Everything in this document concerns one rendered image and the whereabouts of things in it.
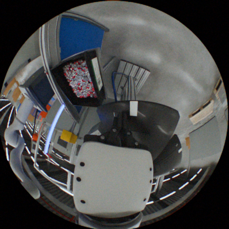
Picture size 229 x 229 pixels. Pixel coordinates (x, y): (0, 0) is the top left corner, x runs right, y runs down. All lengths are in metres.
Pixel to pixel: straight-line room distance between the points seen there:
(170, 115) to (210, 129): 5.35
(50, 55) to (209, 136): 5.77
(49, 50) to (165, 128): 0.45
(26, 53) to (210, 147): 7.30
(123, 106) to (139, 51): 0.96
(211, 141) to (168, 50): 5.08
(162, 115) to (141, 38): 1.00
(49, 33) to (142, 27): 0.96
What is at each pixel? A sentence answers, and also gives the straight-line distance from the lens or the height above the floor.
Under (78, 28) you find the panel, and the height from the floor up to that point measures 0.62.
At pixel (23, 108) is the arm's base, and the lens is 0.66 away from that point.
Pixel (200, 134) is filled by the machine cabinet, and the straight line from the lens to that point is 5.68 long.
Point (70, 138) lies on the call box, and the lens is 0.60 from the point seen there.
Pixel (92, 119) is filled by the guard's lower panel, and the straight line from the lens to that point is 1.13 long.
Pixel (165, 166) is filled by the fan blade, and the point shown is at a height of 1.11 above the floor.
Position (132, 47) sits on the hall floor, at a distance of 1.04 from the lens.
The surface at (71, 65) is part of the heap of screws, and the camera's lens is 0.26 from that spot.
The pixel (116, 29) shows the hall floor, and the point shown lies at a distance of 1.08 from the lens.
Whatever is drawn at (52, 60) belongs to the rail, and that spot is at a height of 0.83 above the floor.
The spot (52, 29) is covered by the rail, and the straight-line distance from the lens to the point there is 0.37.
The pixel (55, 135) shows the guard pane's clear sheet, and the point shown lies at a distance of 1.31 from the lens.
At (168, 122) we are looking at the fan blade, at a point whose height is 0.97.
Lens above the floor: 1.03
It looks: 30 degrees down
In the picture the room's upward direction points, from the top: 169 degrees counter-clockwise
